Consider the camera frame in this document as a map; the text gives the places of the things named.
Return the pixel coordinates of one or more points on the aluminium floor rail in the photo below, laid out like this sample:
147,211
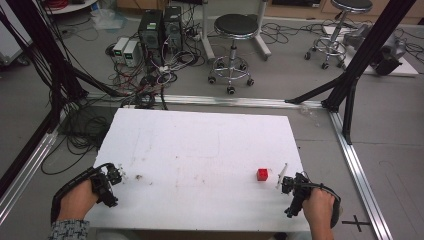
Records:
26,166
233,100
358,173

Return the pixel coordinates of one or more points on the black frame post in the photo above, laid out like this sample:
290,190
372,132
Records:
43,50
370,50

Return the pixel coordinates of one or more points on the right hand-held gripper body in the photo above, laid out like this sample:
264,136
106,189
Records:
297,195

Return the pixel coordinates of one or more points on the white stand legs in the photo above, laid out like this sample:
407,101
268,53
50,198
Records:
206,43

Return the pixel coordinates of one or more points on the white bench power supply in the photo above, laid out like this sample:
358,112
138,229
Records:
120,48
131,53

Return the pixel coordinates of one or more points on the person's right hand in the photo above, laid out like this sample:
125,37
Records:
318,206

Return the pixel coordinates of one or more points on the round white table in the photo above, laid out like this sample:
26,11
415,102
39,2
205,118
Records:
71,7

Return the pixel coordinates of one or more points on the clear plastic bag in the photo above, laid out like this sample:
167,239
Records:
108,20

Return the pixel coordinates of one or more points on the black round stool chrome base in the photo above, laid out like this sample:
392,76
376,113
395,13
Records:
350,5
235,26

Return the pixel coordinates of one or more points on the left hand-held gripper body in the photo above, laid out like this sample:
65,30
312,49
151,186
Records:
106,186

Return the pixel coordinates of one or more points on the white platform board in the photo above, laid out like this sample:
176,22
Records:
406,68

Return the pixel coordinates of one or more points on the red cube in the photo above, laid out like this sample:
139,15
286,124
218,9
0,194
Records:
262,174

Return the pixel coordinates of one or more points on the grey machine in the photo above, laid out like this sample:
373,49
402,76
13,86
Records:
388,53

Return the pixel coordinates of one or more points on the person's left hand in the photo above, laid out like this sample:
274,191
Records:
77,200

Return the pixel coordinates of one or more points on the white power strip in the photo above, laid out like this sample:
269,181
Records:
163,69

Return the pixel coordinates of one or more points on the black computer tower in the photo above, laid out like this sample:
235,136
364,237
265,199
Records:
150,31
173,26

